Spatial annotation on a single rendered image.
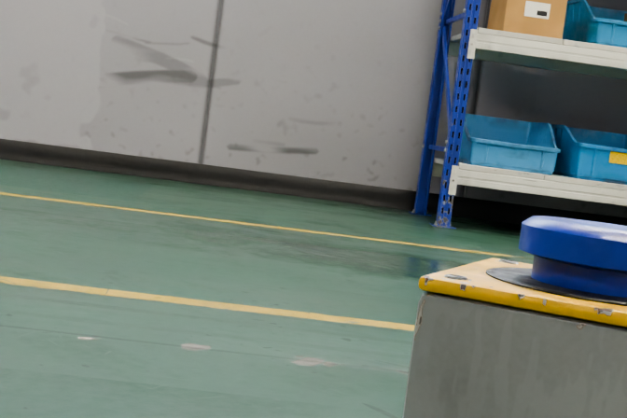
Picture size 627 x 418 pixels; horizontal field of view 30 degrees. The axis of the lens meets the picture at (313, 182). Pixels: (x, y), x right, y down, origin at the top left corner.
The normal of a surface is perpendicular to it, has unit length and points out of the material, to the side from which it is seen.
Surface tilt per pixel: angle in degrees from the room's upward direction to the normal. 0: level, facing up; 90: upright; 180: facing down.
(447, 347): 90
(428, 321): 90
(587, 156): 94
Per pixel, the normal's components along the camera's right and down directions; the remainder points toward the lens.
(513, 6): 0.04, 0.03
